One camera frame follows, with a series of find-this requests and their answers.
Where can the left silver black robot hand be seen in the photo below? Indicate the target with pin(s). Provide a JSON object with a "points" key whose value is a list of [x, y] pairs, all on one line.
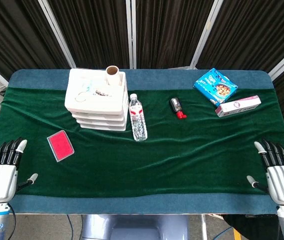
{"points": [[2, 180]]}

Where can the clear drawer with colourful items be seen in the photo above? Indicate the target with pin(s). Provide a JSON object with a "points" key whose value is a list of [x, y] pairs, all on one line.
{"points": [[99, 121]]}

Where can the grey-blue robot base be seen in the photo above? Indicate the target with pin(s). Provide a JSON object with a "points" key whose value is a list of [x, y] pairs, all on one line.
{"points": [[134, 227]]}

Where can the clear drawer with dark contents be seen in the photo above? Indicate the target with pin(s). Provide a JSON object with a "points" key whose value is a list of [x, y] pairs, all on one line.
{"points": [[101, 127]]}

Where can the clear drawer with wooden stick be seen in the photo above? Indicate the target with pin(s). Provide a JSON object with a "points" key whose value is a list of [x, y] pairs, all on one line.
{"points": [[96, 116]]}

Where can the white plastic storage box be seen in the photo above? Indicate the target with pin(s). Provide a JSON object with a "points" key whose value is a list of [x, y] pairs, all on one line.
{"points": [[94, 105]]}

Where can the black fabric mass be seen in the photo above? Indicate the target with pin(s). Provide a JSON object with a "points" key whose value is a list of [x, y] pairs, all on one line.
{"points": [[254, 227]]}

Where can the red card in clear case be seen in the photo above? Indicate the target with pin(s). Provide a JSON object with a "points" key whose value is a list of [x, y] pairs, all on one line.
{"points": [[60, 146]]}

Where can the pink white toothpaste box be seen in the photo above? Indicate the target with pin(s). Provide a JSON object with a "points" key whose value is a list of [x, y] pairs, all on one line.
{"points": [[239, 106]]}

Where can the blue cookie box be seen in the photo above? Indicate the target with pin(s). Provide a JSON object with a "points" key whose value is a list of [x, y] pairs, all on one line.
{"points": [[214, 85]]}

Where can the green velvet cloth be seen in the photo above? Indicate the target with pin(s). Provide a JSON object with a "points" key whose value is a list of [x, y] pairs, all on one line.
{"points": [[156, 162]]}

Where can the black bottle with red cap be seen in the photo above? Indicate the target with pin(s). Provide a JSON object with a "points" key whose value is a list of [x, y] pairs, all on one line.
{"points": [[176, 105]]}

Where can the clear plastic water bottle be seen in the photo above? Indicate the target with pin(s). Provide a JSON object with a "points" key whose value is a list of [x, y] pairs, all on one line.
{"points": [[138, 117]]}

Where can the blue table cover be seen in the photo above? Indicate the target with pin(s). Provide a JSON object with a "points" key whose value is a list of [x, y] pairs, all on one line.
{"points": [[156, 78]]}

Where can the dark folding partition screen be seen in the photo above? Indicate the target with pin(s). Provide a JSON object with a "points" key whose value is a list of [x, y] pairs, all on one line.
{"points": [[94, 32]]}

